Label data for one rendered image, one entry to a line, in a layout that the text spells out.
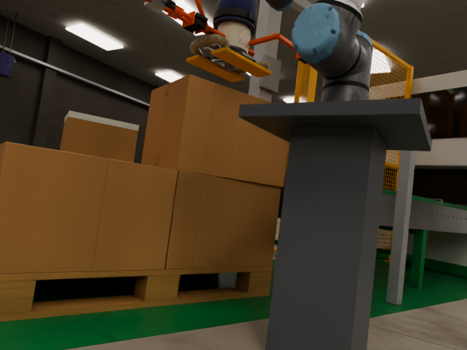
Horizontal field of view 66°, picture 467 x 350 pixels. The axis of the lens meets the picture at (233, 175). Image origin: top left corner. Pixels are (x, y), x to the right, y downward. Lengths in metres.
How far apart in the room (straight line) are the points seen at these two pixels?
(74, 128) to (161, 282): 2.14
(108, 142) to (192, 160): 1.98
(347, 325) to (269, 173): 0.88
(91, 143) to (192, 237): 2.03
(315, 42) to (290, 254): 0.62
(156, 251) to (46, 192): 0.46
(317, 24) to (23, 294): 1.20
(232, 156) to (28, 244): 0.86
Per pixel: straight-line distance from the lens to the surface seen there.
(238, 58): 1.77
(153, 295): 1.50
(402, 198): 2.16
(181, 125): 1.49
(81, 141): 3.37
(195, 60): 1.87
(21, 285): 1.34
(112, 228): 1.37
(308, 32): 1.11
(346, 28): 1.12
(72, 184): 1.31
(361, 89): 1.22
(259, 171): 1.70
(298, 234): 1.12
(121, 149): 3.42
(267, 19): 3.58
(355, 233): 1.07
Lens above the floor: 0.46
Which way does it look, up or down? 4 degrees up
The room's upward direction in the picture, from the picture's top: 7 degrees clockwise
